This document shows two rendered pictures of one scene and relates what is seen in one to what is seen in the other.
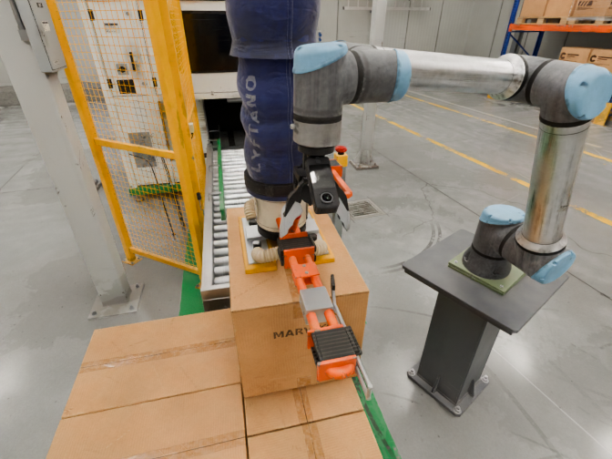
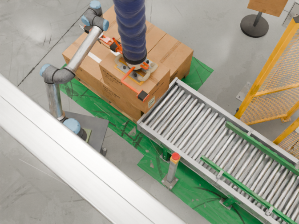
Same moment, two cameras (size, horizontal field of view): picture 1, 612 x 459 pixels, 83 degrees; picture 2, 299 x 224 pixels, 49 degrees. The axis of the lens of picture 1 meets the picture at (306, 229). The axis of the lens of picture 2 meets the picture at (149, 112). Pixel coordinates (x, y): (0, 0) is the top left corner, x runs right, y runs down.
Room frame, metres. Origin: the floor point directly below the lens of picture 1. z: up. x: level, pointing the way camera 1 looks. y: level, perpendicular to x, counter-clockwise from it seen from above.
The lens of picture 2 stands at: (2.46, -0.85, 3.79)
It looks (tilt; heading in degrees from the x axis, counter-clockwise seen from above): 67 degrees down; 143
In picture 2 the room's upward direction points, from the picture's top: 1 degrees counter-clockwise
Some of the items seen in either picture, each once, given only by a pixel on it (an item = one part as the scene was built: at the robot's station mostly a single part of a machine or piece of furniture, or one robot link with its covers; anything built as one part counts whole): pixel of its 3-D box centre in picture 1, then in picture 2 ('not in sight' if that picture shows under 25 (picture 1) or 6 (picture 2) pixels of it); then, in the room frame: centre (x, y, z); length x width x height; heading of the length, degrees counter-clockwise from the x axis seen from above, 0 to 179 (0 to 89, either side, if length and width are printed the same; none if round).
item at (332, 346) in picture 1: (330, 351); (89, 28); (0.45, -0.05, 1.13); 0.08 x 0.07 x 0.05; 13
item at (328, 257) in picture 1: (308, 230); (130, 72); (1.06, -0.01, 1.03); 0.34 x 0.10 x 0.05; 13
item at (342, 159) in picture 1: (337, 226); (172, 170); (1.98, -0.21, 0.50); 0.07 x 0.07 x 1.00; 13
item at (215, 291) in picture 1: (275, 282); (157, 100); (1.31, 0.15, 0.58); 0.70 x 0.03 x 0.06; 103
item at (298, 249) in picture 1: (296, 249); (115, 46); (0.79, 0.03, 1.13); 0.10 x 0.08 x 0.06; 103
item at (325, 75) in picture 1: (320, 82); (95, 8); (0.66, -0.03, 1.58); 0.10 x 0.09 x 0.12; 112
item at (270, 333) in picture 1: (287, 285); (135, 76); (1.02, 0.07, 0.81); 0.60 x 0.40 x 0.40; 12
